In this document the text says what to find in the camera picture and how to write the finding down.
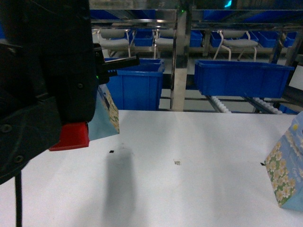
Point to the grey chair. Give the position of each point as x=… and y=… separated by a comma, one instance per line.
x=163, y=38
x=236, y=39
x=113, y=39

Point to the steel rack post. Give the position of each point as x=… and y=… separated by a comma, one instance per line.
x=181, y=45

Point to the large blue floor crate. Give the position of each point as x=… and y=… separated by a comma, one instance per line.
x=138, y=87

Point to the grey chair left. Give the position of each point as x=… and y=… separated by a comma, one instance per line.
x=113, y=39

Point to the blue crate on roller rack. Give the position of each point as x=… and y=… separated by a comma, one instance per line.
x=246, y=79

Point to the grey chair right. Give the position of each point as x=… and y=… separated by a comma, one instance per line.
x=236, y=39

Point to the flower gift bag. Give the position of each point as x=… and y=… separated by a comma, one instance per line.
x=284, y=166
x=105, y=121

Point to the grey chair middle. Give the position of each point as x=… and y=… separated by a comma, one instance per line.
x=163, y=38

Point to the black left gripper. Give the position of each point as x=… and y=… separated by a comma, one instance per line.
x=47, y=76

